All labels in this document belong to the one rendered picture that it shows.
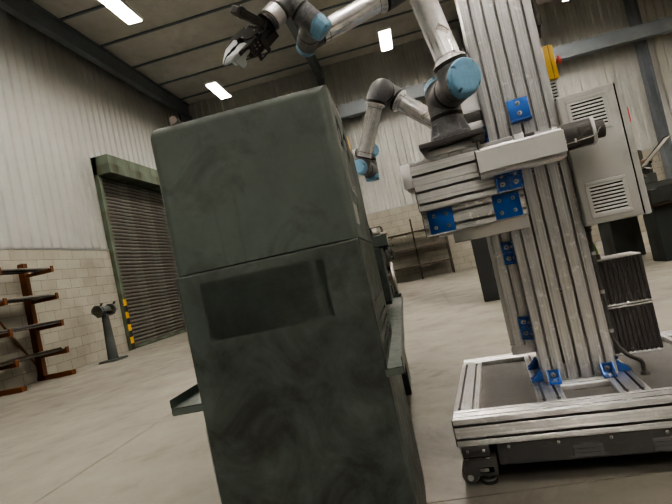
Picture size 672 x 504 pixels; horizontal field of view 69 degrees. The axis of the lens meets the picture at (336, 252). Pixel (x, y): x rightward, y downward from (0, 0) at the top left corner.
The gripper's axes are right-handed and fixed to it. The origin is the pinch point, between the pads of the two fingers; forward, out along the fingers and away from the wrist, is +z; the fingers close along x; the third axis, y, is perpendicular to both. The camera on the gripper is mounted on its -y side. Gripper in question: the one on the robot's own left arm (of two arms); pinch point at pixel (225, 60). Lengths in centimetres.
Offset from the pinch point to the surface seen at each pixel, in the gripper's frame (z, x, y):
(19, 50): -104, 1071, 324
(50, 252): 180, 809, 515
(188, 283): 59, -37, 10
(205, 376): 75, -50, 22
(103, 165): -30, 983, 576
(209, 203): 40, -33, 2
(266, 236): 39, -48, 10
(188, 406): 84, -50, 25
